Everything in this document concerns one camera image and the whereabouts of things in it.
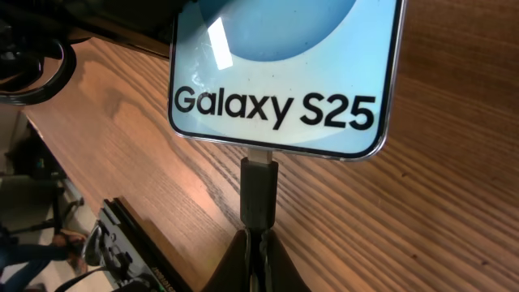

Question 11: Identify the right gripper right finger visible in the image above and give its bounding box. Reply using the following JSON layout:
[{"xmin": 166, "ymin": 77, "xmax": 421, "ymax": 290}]
[{"xmin": 261, "ymin": 230, "xmax": 311, "ymax": 292}]

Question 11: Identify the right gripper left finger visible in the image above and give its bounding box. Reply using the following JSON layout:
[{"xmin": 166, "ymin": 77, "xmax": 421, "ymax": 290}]
[{"xmin": 202, "ymin": 230, "xmax": 248, "ymax": 292}]

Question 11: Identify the black USB charging cable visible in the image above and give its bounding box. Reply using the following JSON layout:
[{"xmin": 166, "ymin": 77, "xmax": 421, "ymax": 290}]
[{"xmin": 238, "ymin": 148, "xmax": 280, "ymax": 233}]

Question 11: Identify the turquoise screen smartphone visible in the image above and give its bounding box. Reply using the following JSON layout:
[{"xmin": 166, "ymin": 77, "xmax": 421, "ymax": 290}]
[{"xmin": 168, "ymin": 0, "xmax": 406, "ymax": 161}]

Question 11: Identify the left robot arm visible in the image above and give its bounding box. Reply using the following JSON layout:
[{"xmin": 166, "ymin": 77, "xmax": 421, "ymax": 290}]
[{"xmin": 1, "ymin": 0, "xmax": 190, "ymax": 59}]

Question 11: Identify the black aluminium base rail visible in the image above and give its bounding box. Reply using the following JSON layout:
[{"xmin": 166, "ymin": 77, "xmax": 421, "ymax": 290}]
[{"xmin": 82, "ymin": 198, "xmax": 191, "ymax": 292}]

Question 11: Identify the left camera black cable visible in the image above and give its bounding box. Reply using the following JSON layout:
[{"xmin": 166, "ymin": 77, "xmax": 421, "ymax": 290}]
[{"xmin": 0, "ymin": 36, "xmax": 78, "ymax": 106}]

